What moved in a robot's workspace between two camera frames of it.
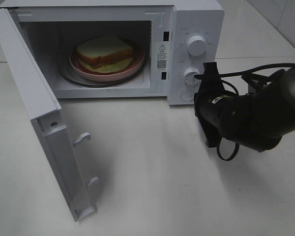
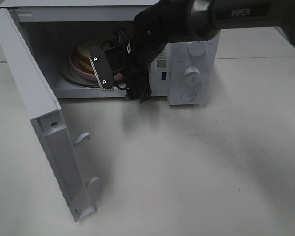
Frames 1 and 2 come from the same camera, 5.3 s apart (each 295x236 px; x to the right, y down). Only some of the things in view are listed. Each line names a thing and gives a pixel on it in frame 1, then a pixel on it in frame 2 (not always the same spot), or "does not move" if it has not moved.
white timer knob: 189,76 does not move
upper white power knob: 197,45 does not move
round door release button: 187,95 does not move
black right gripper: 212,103 to 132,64
